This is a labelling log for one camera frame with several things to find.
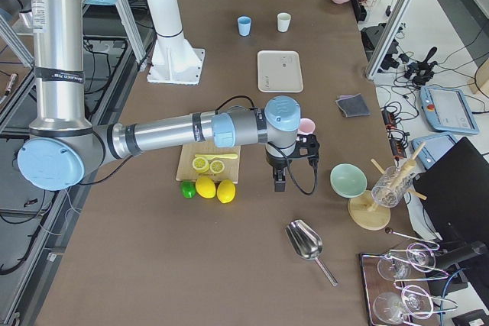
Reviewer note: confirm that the clear glass mug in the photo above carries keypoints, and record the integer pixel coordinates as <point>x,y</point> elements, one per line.
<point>385,193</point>

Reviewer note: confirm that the lemon slice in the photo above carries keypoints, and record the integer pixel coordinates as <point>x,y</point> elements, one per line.
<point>200,165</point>
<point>216,167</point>

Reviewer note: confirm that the wine glass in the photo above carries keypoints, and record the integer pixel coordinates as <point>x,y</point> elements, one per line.
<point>413,303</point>
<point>397,264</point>

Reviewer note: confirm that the metal scoop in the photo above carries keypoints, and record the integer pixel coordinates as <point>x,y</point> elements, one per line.
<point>308,245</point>

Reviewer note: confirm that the blue plastic cup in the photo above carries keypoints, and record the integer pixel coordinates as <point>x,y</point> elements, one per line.
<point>244,25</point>

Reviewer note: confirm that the cream plastic cup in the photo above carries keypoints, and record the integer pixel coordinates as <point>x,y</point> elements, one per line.
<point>283,22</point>

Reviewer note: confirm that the yellow lemon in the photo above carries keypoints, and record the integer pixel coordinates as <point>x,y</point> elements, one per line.
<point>205,187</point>
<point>226,191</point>

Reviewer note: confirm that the blue teach pendant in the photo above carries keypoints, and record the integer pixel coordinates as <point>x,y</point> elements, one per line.
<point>436,145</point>
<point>447,110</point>

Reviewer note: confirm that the pink plastic cup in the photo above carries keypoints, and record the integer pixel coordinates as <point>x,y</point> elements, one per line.
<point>307,126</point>

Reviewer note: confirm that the green lime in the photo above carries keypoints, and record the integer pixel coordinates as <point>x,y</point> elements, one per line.
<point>187,189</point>

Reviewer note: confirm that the green bowl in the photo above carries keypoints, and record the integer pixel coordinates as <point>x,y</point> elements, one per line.
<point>348,181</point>

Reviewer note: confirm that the wooden cup tree stand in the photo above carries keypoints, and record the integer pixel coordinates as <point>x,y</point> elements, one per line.
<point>368,214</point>

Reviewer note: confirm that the yellow plastic knife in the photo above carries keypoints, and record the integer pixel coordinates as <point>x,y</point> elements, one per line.
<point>226,156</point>

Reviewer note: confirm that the cream rabbit tray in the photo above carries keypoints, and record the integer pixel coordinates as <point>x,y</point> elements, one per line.
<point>279,71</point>

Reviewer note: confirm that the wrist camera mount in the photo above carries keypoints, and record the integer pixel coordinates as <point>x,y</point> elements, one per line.
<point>307,147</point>

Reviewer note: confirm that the grey folded cloth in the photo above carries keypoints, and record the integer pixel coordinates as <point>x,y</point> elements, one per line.
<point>352,106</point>

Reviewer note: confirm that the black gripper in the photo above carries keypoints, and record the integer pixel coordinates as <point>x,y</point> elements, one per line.
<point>276,162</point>

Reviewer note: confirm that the wooden cutting board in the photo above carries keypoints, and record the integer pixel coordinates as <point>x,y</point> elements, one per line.
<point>185,172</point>

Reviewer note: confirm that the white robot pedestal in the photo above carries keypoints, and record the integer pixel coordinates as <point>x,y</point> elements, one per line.
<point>174,60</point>

